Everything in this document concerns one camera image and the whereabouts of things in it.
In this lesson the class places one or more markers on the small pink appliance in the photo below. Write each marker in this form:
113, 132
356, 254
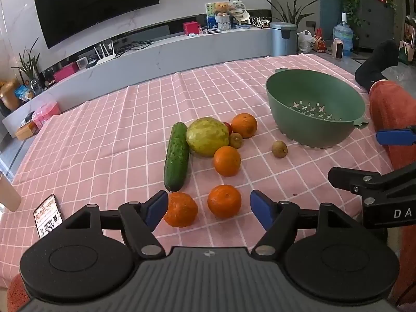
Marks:
338, 49

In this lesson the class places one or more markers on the pink storage box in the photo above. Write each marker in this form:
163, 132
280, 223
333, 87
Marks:
47, 114

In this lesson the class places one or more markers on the large yellow-green lemon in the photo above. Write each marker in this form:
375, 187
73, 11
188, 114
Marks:
208, 136

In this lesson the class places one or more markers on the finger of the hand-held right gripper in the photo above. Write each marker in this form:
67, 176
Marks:
341, 175
396, 137

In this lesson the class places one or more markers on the red cherry tomato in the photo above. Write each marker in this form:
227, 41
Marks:
228, 127

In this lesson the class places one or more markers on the white router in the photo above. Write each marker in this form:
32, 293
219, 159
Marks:
105, 59

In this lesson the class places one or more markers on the teddy bear bouquet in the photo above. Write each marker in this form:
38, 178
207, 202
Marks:
223, 16

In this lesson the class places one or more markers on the smartphone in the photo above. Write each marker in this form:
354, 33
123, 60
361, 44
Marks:
48, 216

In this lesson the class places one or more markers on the black and white figurines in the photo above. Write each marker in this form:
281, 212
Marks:
261, 22

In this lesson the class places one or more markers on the golden brown jar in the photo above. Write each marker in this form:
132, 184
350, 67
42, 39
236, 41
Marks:
9, 96

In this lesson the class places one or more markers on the black television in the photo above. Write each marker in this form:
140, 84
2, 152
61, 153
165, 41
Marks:
94, 6

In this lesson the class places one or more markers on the grey-blue trash can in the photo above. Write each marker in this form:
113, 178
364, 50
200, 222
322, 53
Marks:
283, 40

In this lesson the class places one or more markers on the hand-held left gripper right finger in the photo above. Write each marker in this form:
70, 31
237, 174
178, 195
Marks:
261, 209

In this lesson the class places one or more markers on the person's black sock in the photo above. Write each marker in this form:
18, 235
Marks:
378, 65

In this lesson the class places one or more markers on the long-leaved potted plant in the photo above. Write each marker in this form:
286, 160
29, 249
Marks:
287, 14

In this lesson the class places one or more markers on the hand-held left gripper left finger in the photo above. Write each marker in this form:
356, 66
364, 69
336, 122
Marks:
156, 209

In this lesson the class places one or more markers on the thin-leaved potted plant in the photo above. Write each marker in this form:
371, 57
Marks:
31, 68

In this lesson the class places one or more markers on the white marble TV bench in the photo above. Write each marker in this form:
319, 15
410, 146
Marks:
146, 61

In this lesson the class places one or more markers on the green cucumber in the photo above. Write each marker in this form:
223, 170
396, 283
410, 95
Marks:
176, 156

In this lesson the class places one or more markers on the small white clock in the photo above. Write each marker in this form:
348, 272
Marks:
82, 62

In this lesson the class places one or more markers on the pink flat box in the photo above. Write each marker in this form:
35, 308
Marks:
66, 72

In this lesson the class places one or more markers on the red box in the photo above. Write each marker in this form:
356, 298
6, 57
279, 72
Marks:
191, 28

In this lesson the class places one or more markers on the small kitchen scale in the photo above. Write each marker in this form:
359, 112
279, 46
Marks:
212, 31

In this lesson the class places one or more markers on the orange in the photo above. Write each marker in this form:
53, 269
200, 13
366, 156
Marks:
182, 210
224, 201
227, 161
244, 125

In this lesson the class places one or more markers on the beige cup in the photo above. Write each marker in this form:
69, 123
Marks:
9, 191

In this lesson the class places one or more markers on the patterned sun hat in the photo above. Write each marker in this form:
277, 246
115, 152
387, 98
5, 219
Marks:
241, 15

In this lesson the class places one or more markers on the brown kiwi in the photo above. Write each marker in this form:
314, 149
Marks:
279, 149
235, 140

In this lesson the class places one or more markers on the wooden box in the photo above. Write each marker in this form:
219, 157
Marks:
27, 131

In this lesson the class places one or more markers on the colourful picture board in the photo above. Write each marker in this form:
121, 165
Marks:
210, 14

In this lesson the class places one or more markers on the person's red trouser leg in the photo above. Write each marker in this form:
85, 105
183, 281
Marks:
393, 107

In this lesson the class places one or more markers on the grey cabinet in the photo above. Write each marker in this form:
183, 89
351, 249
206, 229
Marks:
377, 26

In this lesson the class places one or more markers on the green colander bowl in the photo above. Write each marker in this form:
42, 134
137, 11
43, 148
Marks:
312, 87

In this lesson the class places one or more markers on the pink checked tablecloth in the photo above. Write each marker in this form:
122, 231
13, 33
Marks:
97, 136

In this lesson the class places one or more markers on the white plastic bag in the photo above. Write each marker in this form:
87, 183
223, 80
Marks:
305, 42

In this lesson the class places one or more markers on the blue snack packet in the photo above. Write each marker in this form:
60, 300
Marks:
24, 92

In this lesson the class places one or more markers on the blue water bottle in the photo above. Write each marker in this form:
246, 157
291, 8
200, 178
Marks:
343, 34

